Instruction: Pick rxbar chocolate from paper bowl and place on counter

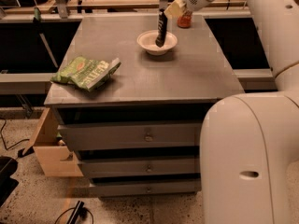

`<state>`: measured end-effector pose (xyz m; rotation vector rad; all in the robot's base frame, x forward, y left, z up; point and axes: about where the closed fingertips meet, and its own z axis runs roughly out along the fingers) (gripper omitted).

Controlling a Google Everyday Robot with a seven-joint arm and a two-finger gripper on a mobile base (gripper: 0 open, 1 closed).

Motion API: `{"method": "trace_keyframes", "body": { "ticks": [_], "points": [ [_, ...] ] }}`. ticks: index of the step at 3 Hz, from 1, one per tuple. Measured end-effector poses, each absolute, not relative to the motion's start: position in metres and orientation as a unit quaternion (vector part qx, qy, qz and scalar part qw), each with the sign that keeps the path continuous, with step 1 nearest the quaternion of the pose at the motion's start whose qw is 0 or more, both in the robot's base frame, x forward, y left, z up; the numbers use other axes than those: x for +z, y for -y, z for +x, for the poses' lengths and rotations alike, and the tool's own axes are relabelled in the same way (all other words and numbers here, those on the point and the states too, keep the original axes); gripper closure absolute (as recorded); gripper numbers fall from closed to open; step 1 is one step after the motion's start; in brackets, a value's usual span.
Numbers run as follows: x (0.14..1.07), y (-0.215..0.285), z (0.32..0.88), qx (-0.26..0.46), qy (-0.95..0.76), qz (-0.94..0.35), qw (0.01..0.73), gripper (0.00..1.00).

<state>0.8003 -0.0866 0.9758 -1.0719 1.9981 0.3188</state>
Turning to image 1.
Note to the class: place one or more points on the dark rxbar chocolate wrapper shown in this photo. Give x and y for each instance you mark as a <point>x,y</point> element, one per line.
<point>162,29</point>

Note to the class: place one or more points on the white paper bowl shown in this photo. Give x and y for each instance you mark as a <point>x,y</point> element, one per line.
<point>147,41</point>

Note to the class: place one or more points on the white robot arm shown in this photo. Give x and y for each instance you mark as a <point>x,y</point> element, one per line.
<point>248,140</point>

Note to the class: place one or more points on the orange soda can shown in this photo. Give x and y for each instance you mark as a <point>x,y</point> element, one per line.
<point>185,20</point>

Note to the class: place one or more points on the green chip bag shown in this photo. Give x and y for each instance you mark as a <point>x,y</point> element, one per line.
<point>86,74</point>

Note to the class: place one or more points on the grey drawer cabinet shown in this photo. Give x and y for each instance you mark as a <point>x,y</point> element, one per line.
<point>177,87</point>

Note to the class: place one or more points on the top grey drawer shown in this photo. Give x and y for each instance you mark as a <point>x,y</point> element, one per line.
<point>99,136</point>

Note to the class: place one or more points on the grey drawer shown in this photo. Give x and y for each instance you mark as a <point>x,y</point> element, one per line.
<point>153,187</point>
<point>99,136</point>
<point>139,167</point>

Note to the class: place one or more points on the middle grey drawer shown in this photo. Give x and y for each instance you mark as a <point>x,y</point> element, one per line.
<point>139,167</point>

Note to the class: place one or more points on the bottom grey drawer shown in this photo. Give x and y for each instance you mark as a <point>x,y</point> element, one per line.
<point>153,187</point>

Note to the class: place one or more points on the light wooden box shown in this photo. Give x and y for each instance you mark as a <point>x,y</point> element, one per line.
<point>54,158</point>

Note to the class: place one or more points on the black device on floor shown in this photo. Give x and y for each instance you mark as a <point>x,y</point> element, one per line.
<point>79,214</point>

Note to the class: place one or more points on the black object at left edge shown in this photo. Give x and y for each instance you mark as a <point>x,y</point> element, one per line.
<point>8,166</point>

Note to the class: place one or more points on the grey metal shelf frame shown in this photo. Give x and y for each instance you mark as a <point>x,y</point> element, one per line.
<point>27,82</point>

